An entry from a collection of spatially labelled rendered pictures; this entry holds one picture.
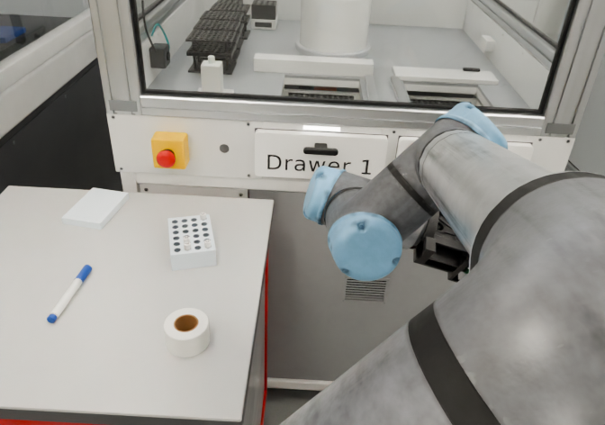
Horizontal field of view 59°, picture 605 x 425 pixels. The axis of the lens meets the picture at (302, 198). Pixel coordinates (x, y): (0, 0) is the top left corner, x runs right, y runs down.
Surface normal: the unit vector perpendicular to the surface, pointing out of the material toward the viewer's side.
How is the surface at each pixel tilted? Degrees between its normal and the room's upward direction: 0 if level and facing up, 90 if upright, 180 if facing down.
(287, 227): 90
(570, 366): 32
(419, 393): 45
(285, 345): 90
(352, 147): 90
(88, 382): 0
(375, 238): 78
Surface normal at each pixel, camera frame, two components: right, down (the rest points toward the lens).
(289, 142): -0.04, 0.53
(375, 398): -0.69, -0.62
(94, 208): 0.04, -0.85
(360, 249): 0.03, 0.34
